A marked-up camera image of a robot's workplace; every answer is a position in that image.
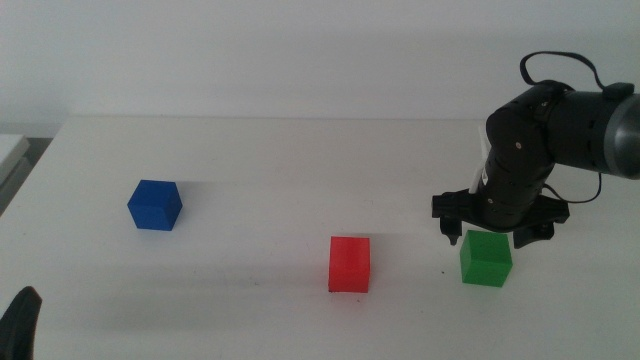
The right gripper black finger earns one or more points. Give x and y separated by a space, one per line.
451 230
530 235

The green cube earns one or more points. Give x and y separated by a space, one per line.
486 260

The red cube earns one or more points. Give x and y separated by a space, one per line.
349 265

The blue cube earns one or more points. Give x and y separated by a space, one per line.
155 207

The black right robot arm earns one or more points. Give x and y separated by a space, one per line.
575 130

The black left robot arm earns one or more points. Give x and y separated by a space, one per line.
20 325

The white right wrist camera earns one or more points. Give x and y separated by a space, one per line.
483 160

